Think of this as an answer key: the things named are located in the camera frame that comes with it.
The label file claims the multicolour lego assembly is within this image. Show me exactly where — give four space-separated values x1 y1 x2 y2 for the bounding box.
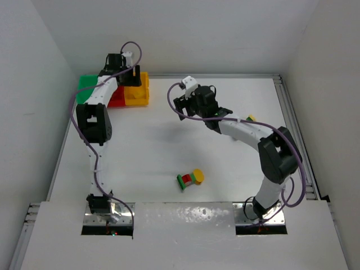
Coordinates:
176 169 205 192

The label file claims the yellow lego brick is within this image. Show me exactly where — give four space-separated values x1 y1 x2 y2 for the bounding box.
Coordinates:
129 88 144 100

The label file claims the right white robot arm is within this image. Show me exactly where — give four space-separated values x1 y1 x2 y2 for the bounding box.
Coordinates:
168 84 304 220

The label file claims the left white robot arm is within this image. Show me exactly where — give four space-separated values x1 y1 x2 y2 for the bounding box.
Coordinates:
75 51 141 215

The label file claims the yellow plastic bin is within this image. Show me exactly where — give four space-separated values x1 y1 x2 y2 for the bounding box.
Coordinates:
124 72 150 106

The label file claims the red plastic bin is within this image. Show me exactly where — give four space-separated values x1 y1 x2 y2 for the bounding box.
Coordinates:
108 85 126 108

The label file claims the green plastic bin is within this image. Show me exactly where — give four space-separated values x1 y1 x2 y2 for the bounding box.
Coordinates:
76 75 98 104

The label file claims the green yellow lego pile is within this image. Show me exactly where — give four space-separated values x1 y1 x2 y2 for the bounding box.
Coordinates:
246 114 256 122

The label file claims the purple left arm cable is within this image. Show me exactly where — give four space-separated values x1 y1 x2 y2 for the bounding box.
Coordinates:
69 41 143 226

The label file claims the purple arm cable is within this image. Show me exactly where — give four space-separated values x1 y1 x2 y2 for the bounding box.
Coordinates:
69 41 143 226
167 83 307 209

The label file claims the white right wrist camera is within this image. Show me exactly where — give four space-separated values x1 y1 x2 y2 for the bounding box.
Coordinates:
182 76 198 99

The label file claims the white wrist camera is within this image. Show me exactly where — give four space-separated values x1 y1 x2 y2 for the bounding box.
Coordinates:
121 51 133 69
182 76 198 99

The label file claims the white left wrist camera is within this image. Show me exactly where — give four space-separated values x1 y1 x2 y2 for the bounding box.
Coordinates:
121 51 133 69

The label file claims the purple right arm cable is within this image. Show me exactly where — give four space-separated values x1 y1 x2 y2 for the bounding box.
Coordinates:
167 83 307 209

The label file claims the aluminium frame rail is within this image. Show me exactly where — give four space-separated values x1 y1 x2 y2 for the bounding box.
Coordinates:
273 75 321 200

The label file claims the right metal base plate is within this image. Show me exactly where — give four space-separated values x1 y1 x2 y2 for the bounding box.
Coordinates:
232 200 286 226

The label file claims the metal base plate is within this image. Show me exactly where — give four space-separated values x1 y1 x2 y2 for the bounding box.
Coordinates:
83 202 133 226
232 200 286 226

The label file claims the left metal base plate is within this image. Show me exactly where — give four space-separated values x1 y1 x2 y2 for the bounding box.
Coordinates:
83 202 133 226

